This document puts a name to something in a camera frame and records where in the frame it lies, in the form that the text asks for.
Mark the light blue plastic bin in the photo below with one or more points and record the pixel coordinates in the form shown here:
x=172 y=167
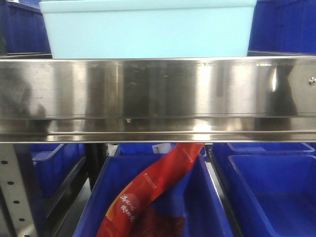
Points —
x=94 y=29

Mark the blue bin lower left shelf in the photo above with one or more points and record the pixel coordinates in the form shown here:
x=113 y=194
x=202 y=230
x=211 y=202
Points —
x=53 y=162

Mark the blue bin behind package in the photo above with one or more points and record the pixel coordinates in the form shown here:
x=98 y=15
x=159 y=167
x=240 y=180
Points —
x=125 y=149

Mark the blue bin lower right far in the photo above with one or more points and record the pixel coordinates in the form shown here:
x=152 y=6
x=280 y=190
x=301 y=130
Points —
x=223 y=150

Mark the blue bin with package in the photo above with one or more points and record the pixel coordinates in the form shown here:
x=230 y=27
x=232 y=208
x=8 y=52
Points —
x=193 y=199

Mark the red snack package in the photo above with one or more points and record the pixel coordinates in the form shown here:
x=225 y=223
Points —
x=146 y=187

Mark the blue bin lower right near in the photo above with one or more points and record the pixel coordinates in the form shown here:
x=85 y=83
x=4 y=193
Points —
x=274 y=196

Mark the blue bin upper right side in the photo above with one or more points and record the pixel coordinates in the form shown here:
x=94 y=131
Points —
x=284 y=26

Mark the blue bin upper left side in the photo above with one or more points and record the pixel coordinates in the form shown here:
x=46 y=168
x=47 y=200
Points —
x=22 y=27

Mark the stainless steel right shelf rail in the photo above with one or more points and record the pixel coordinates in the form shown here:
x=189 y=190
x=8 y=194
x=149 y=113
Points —
x=243 y=99

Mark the perforated white shelf post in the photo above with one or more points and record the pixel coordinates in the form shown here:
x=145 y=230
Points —
x=16 y=172

